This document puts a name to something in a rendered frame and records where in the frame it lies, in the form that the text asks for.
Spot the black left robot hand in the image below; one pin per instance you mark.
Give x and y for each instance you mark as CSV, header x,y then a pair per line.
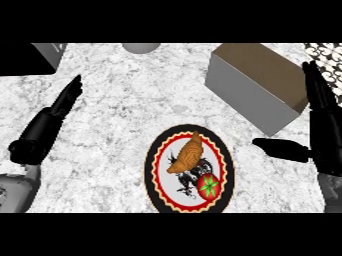
x,y
42,131

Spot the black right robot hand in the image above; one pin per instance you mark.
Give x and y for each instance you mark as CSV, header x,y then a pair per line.
x,y
332,133

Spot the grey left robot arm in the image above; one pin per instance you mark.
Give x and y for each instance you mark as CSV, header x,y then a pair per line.
x,y
8,193

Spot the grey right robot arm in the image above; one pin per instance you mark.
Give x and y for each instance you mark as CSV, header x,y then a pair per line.
x,y
340,193

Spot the brown cardboard box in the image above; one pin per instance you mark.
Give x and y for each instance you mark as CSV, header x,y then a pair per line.
x,y
257,83

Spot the black-rimmed rooster plate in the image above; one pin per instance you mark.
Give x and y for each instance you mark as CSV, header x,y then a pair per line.
x,y
164,180

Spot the brown croissant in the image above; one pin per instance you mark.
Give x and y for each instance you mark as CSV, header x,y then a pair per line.
x,y
186,154

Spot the black appliance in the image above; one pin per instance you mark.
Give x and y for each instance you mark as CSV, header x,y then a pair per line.
x,y
12,60

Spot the grey panel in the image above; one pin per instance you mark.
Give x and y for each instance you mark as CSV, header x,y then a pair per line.
x,y
50,53

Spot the red tomato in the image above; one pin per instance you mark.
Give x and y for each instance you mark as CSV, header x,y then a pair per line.
x,y
208,186

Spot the grey round object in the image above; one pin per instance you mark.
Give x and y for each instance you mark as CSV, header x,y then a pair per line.
x,y
140,47

